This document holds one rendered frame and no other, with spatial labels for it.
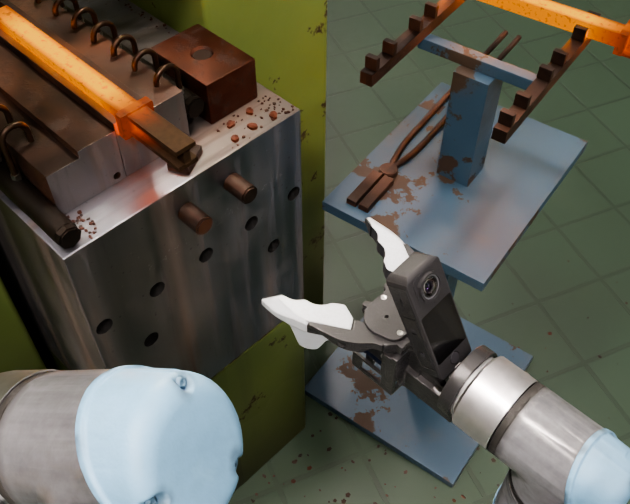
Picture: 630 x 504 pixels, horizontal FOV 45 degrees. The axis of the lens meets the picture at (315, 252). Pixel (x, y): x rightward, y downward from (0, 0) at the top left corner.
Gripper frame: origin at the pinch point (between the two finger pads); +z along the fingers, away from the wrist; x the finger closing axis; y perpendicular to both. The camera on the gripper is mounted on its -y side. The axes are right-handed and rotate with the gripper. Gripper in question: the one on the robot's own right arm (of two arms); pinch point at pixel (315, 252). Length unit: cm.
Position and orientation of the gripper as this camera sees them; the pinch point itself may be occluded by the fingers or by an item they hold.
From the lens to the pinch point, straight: 75.6
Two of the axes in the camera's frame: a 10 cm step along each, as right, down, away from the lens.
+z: -7.1, -5.3, 4.6
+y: 0.0, 6.5, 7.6
